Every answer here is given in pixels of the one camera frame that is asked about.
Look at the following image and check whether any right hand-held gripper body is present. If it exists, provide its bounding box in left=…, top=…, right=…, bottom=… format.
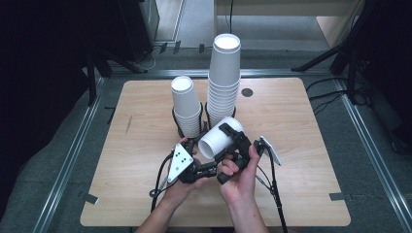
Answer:
left=217, top=135, right=284, bottom=186

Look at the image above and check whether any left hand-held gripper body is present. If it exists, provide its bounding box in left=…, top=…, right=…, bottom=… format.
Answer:
left=166, top=143, right=219, bottom=185

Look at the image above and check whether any white paper drinking cup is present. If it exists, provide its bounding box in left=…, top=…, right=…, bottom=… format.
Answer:
left=197, top=116, right=246, bottom=160

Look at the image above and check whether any black wire double cup holder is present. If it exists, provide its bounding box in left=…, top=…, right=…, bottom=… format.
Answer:
left=171, top=101, right=237, bottom=141

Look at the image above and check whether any tall stack of paper cups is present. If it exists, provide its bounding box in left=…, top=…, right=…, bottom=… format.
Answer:
left=206, top=33, right=242, bottom=129

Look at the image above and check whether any person's left hand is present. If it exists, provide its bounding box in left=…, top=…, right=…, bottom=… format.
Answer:
left=160, top=137, right=211, bottom=209

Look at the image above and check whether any person's right hand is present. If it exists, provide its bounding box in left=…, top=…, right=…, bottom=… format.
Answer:
left=217, top=145, right=261, bottom=207

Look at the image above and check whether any short stack of paper cups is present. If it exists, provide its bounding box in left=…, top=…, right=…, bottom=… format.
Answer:
left=170, top=76, right=203, bottom=140

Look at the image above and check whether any black tripod stand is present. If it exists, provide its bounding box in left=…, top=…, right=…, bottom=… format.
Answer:
left=291, top=0, right=412, bottom=108

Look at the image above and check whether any black metal stand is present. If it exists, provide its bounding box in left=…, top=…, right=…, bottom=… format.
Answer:
left=82, top=45, right=150, bottom=108

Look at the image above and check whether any black cabinet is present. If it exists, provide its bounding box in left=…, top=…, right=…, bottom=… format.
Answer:
left=118, top=0, right=160, bottom=62

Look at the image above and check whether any light wooden desk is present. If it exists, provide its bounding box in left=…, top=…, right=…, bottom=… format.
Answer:
left=213, top=0, right=365, bottom=50

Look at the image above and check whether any left hand-held gripper cable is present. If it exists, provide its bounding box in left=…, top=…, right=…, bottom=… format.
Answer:
left=149, top=151, right=174, bottom=213

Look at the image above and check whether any hand-held gripper cable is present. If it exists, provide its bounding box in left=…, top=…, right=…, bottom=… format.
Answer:
left=256, top=151, right=290, bottom=233
left=149, top=151, right=174, bottom=213

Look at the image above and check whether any right hand-held gripper cable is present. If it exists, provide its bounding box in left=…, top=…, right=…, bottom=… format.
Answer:
left=256, top=151, right=290, bottom=233

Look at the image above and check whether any black floor cable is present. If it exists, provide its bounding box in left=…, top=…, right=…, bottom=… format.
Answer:
left=309, top=90, right=348, bottom=101
left=305, top=76, right=349, bottom=93

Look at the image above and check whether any metal floor rail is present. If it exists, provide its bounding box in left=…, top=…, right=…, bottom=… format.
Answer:
left=334, top=77, right=412, bottom=233
left=32, top=77, right=106, bottom=233
left=110, top=68, right=338, bottom=79

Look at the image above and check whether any hanging black cable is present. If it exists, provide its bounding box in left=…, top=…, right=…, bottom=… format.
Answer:
left=228, top=0, right=234, bottom=41

